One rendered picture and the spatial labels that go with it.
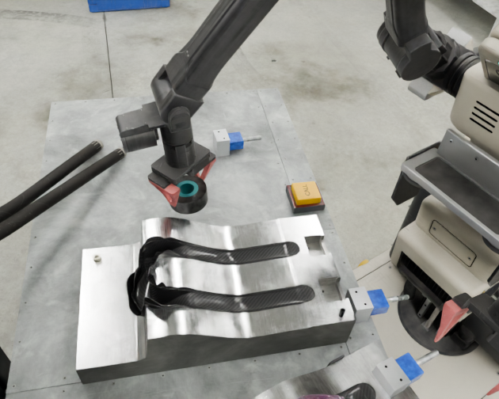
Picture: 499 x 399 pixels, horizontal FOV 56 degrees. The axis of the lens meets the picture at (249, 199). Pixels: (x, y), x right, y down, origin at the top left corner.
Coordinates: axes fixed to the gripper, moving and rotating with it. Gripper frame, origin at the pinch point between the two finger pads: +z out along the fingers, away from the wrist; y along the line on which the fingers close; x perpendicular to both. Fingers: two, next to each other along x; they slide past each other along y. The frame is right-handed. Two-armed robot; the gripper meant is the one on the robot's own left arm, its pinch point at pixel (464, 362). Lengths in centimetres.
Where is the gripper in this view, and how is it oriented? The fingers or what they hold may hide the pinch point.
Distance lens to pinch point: 81.2
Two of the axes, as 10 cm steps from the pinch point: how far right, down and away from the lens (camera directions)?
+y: 5.5, 6.2, -5.5
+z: -4.2, 7.8, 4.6
